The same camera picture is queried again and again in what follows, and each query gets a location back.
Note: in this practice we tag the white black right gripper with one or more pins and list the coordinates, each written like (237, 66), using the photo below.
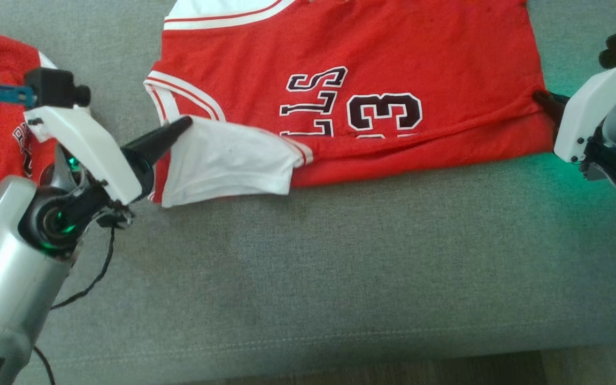
(591, 112)

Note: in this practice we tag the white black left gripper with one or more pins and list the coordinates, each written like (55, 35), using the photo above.
(89, 147)

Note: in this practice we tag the red basketball jersey with number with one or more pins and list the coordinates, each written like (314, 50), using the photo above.
(393, 53)

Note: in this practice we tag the grey fabric sofa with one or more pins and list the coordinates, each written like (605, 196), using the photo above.
(340, 267)

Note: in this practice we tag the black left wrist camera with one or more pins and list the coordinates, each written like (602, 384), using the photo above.
(54, 86)

